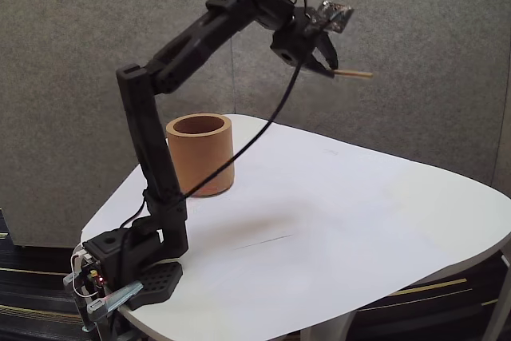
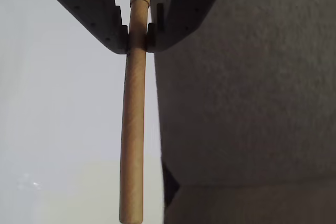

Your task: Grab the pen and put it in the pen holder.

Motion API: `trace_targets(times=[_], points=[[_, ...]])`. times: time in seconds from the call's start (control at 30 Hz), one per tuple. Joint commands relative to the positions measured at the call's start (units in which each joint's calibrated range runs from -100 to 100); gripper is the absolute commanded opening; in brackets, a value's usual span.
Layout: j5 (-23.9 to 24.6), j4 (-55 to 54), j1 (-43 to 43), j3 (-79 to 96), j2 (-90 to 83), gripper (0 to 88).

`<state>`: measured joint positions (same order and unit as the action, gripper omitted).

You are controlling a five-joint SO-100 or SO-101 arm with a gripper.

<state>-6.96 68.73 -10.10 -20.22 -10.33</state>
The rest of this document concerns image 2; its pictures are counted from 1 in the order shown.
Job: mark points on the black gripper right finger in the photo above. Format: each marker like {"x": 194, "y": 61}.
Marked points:
{"x": 183, "y": 6}

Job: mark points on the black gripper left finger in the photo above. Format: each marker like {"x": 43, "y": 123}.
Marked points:
{"x": 86, "y": 6}

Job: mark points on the tan wooden pen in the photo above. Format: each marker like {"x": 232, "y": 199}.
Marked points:
{"x": 134, "y": 108}

